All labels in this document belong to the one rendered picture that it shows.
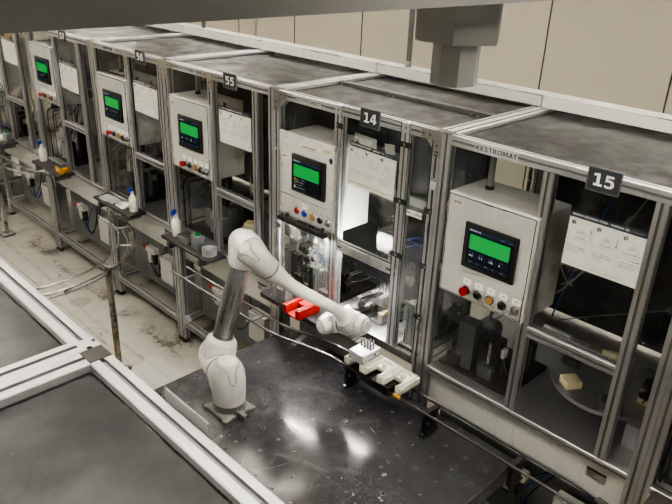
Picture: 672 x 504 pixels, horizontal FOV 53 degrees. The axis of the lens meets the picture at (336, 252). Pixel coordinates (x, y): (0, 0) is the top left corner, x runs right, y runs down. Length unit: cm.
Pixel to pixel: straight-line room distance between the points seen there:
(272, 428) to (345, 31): 580
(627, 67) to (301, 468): 453
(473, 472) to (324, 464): 64
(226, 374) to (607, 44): 450
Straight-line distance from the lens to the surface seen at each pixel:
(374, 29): 790
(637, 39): 631
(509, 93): 358
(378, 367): 331
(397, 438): 320
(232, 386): 318
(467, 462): 314
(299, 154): 348
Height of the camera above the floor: 273
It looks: 25 degrees down
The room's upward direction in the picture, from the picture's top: 2 degrees clockwise
